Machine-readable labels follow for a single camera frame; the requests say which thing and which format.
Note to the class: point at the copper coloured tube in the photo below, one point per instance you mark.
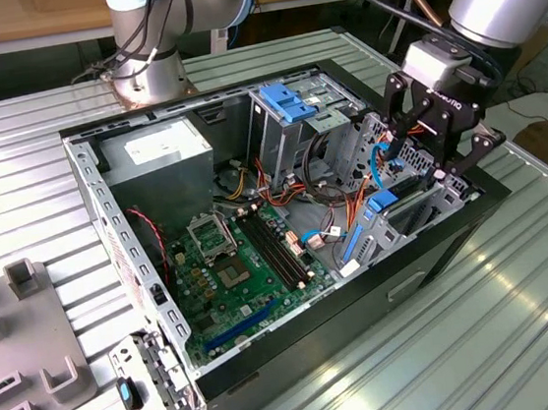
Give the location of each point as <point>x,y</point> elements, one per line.
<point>425,7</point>

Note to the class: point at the black open PC case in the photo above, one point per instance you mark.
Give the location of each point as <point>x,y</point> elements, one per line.
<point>320,348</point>

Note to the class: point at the blue expansion slot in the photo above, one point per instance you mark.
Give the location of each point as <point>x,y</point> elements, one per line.
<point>243,323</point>

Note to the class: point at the grey parts rack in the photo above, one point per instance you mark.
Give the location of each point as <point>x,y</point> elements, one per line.
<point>26,332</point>

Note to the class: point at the green motherboard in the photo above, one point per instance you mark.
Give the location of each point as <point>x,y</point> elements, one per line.
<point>257,276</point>

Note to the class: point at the white plug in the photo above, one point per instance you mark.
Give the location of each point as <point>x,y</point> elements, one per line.
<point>350,269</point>

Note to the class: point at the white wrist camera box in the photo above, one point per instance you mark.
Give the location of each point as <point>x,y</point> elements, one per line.
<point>431,66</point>

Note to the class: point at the grey optical drive cage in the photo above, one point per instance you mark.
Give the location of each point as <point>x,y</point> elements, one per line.
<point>277,145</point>

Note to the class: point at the hard disk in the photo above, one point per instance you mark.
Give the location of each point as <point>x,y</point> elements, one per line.
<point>382,201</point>

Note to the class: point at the blue plastic drive latch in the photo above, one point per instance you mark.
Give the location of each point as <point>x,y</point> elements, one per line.
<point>287,102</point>

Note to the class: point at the grey card retention bracket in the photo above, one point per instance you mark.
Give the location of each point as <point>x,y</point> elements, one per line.
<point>167,375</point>

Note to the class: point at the white low board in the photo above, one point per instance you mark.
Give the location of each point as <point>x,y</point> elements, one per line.
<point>530,109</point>

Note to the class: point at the grey metal disk bay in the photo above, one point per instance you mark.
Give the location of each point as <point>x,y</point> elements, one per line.
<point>381,232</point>

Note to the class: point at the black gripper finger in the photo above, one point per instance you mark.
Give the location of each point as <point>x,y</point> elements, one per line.
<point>394,146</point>
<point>482,144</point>

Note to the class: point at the CPU socket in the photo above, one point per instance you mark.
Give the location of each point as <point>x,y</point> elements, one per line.
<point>232,273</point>

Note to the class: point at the brown square base plate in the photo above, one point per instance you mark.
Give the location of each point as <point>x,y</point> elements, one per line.
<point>108,82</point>

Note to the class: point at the black RAM slot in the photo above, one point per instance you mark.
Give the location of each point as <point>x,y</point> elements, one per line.
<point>271,251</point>
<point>276,247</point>
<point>282,244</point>
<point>265,254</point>

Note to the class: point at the grey power supply unit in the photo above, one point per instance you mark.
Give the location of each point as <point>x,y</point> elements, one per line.
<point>163,188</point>

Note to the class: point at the black tab with blue stripe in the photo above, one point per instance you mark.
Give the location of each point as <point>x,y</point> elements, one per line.
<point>126,394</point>

